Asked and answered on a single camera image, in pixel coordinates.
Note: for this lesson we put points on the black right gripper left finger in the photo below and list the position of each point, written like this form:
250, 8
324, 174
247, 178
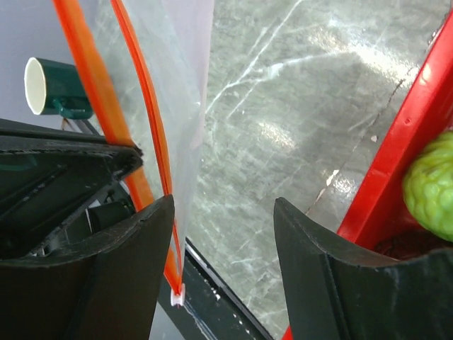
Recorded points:
104, 287

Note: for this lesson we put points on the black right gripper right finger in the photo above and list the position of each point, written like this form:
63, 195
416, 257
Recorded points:
335, 289

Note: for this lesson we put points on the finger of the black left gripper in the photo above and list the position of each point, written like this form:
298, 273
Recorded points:
40, 192
21, 138

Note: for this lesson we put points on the green bumpy fruit toy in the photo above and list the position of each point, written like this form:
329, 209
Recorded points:
427, 187

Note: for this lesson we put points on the clear zip bag orange zipper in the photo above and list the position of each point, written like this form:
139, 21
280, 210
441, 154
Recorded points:
144, 67

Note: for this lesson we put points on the dark green mug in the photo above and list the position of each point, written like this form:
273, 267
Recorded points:
54, 88

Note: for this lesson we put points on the red plastic bin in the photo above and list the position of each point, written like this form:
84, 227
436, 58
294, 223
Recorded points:
377, 219

